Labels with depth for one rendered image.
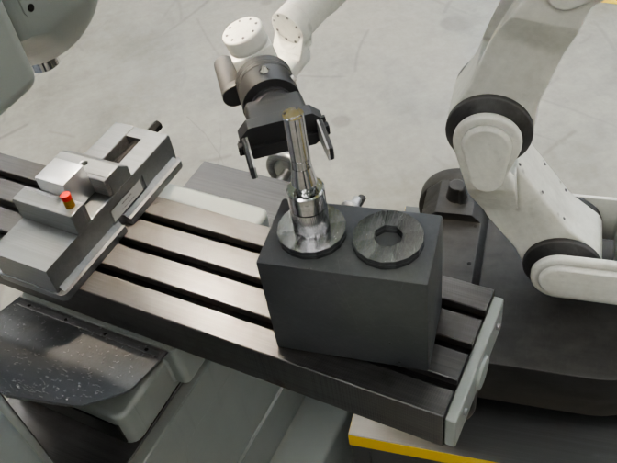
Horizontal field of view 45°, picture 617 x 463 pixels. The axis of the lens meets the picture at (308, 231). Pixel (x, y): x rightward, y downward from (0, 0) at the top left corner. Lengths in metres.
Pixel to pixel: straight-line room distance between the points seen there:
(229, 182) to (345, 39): 1.85
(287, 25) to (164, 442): 0.72
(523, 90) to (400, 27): 2.25
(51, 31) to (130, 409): 0.59
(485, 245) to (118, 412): 0.87
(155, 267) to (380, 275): 0.46
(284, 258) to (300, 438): 0.95
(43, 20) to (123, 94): 2.42
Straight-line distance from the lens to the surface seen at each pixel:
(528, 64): 1.22
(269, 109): 1.07
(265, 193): 1.62
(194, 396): 1.38
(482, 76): 1.24
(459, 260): 1.63
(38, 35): 0.96
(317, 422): 1.87
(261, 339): 1.11
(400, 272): 0.92
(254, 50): 1.17
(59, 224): 1.27
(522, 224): 1.45
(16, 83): 0.91
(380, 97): 3.05
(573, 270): 1.46
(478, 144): 1.26
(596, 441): 1.64
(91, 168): 1.30
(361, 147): 2.82
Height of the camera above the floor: 1.81
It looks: 46 degrees down
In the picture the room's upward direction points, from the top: 10 degrees counter-clockwise
